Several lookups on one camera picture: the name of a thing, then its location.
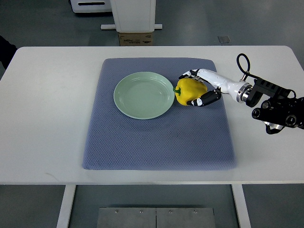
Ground blue quilted mat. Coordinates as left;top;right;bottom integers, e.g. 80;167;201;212
82;57;237;171

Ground white table leg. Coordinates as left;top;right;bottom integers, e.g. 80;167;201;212
231;184;251;228
57;184;76;228

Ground dark object at left edge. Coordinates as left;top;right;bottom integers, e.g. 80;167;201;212
0;36;17;69

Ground light green plate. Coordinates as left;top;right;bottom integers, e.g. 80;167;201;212
114;72;175;120

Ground grey floor plate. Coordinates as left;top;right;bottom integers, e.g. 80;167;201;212
218;36;231;44

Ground cardboard box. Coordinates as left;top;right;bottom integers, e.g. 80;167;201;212
118;32;153;46

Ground white machine column base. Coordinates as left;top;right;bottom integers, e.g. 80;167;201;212
100;0;163;33

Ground white cabinet with slot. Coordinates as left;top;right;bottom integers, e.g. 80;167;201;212
70;0;112;13

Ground white left table leg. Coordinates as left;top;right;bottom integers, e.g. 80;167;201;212
57;184;76;228

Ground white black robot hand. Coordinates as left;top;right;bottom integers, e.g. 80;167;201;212
179;69;252;107

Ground white right table leg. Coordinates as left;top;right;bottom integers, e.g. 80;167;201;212
231;184;251;228

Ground yellow bell pepper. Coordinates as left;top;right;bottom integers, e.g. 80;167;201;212
173;78;208;105

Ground metal base plate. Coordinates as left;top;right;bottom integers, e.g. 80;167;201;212
97;207;216;228

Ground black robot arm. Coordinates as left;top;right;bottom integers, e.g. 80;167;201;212
237;53;304;134

